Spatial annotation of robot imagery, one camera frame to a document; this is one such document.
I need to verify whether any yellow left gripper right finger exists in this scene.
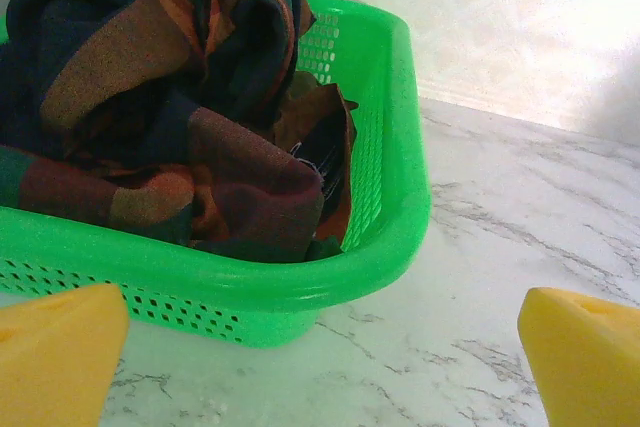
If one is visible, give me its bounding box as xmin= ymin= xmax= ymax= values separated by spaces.
xmin=517 ymin=287 xmax=640 ymax=427

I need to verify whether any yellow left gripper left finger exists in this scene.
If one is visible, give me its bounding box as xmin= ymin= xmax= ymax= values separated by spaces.
xmin=0 ymin=283 xmax=131 ymax=427

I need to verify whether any multicolour plaid long sleeve shirt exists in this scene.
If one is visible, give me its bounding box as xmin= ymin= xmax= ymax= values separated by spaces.
xmin=0 ymin=0 xmax=360 ymax=264

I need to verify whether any green plastic basket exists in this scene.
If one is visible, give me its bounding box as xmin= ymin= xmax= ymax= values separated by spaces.
xmin=0 ymin=0 xmax=432 ymax=350

